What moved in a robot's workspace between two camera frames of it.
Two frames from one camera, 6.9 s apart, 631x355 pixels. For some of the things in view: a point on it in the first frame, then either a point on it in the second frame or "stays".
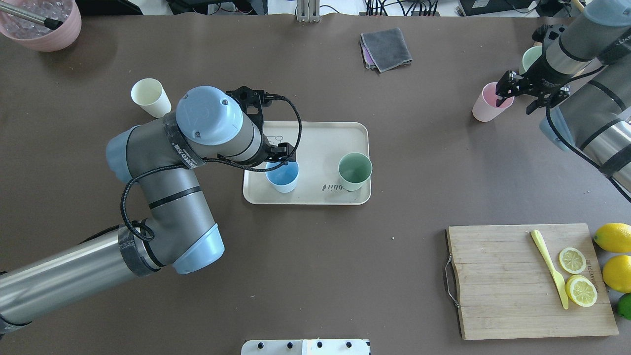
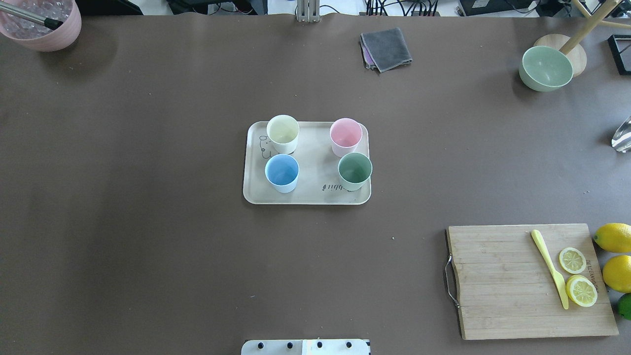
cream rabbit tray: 324,144 stays
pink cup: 484,109 → 345,135
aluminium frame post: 308,11 stays
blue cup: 284,179 stays
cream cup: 149,94 → 283,131
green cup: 355,169 stays
